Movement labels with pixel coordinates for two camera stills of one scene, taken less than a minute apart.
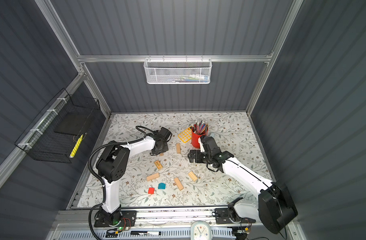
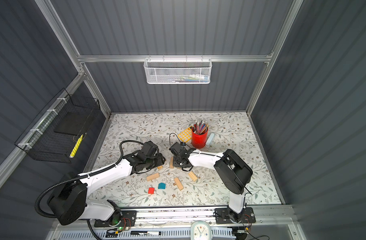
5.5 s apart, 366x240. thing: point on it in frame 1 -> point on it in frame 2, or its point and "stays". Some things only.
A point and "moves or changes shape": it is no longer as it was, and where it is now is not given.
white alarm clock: [200, 230] stays
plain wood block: [178, 148] moves or changes shape
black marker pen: [145, 233] stays
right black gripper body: [200, 157] -> [177, 162]
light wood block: [150, 177] stays
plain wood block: [178, 183] stays
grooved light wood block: [193, 176] stays
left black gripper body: [164, 149] -> [158, 160]
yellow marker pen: [76, 146] stays
